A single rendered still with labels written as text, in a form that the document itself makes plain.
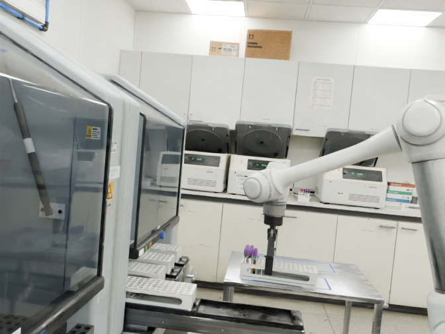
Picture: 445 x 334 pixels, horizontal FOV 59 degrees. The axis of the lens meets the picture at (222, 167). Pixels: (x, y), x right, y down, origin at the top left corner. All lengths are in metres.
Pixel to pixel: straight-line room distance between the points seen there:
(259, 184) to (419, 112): 0.53
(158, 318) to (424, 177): 0.89
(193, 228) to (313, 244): 1.09
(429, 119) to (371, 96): 2.79
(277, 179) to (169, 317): 0.57
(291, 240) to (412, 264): 1.06
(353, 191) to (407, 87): 1.13
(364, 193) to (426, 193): 2.42
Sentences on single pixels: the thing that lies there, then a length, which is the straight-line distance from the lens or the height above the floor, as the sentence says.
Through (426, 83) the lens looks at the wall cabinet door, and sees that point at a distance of 4.13.
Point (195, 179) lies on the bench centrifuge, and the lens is 3.59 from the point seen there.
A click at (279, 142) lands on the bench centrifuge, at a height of 1.41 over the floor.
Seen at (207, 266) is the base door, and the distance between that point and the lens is 3.71.
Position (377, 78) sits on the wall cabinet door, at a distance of 4.01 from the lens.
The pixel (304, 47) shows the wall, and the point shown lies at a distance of 4.30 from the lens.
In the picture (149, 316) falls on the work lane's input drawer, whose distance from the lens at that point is 1.31.
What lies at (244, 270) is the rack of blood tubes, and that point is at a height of 0.86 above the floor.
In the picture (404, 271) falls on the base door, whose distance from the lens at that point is 3.87.
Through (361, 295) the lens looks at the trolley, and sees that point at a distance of 1.63.
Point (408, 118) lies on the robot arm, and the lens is 1.19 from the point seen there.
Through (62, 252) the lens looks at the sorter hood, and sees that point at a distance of 0.82.
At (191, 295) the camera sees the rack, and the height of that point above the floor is 0.86.
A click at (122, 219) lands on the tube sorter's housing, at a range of 1.14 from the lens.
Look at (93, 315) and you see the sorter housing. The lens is 1.07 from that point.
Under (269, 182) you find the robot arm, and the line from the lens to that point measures 1.36.
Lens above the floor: 1.33
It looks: 3 degrees down
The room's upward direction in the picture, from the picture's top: 5 degrees clockwise
